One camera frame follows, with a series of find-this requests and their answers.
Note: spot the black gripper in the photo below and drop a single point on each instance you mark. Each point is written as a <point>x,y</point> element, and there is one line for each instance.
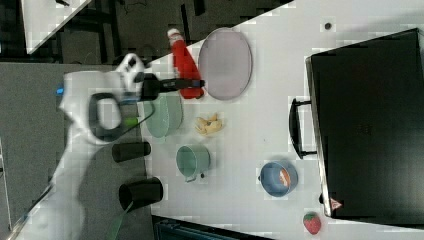
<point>150,86</point>

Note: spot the red ketchup bottle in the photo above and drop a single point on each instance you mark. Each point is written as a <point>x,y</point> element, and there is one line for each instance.
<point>182,59</point>

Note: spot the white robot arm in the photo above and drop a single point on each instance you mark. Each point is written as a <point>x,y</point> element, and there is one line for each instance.
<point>58,214</point>

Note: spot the lilac oval plate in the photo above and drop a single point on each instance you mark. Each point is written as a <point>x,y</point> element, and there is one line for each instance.
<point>225,63</point>

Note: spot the green perforated colander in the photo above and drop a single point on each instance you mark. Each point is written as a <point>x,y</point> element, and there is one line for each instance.
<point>167,115</point>

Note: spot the green marker cylinder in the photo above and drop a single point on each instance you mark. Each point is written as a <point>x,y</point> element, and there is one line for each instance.
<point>130,122</point>

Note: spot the yellow banana peel toy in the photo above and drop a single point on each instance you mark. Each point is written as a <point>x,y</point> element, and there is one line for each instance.
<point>208,126</point>

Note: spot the green metal mug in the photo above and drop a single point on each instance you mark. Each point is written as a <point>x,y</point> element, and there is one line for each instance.
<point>192,160</point>

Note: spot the black cylinder upper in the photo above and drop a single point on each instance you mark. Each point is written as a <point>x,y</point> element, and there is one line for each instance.
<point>127,151</point>

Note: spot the black cylinder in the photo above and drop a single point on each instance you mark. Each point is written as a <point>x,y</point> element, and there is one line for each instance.
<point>138,194</point>
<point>127,151</point>

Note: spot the black cylinder lower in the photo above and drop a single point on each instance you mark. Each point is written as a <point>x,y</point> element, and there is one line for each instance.
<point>138,194</point>

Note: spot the blue bowl with orange food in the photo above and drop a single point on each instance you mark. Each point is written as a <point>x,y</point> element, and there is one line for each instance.
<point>278,178</point>

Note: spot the large red strawberry toy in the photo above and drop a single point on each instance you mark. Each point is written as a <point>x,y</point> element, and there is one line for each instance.
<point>312,223</point>

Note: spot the black toaster oven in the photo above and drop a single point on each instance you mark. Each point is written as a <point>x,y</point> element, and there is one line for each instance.
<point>367,111</point>

